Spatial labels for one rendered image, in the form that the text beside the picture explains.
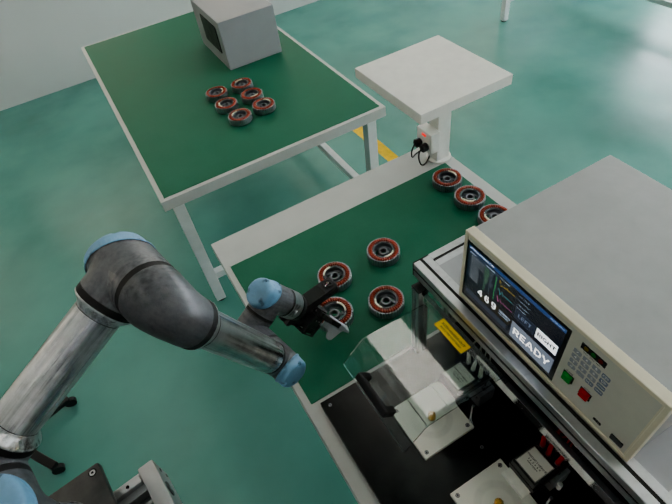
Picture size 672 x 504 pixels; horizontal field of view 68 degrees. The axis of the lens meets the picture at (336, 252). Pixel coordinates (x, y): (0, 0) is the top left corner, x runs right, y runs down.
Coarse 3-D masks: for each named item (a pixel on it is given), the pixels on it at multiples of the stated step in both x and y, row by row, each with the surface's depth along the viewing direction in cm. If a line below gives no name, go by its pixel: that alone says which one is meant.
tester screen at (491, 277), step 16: (480, 256) 96; (480, 272) 99; (496, 272) 94; (464, 288) 108; (480, 288) 102; (496, 288) 97; (512, 288) 92; (496, 304) 99; (512, 304) 94; (528, 304) 89; (544, 320) 87; (560, 336) 85
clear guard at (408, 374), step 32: (416, 320) 114; (448, 320) 113; (352, 352) 114; (384, 352) 110; (416, 352) 109; (448, 352) 108; (480, 352) 107; (384, 384) 106; (416, 384) 104; (448, 384) 103; (480, 384) 102; (416, 416) 99
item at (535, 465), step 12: (516, 456) 106; (528, 456) 105; (540, 456) 105; (552, 456) 107; (516, 468) 105; (528, 468) 104; (540, 468) 103; (552, 468) 103; (564, 468) 105; (516, 480) 106; (528, 480) 103; (540, 480) 102; (516, 492) 105; (528, 492) 104
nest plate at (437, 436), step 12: (456, 408) 128; (444, 420) 127; (456, 420) 126; (468, 420) 126; (432, 432) 125; (444, 432) 125; (456, 432) 124; (420, 444) 123; (432, 444) 123; (444, 444) 123
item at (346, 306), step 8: (320, 304) 147; (328, 304) 147; (336, 304) 148; (344, 304) 146; (336, 312) 147; (344, 312) 147; (352, 312) 145; (344, 320) 142; (352, 320) 145; (320, 328) 145
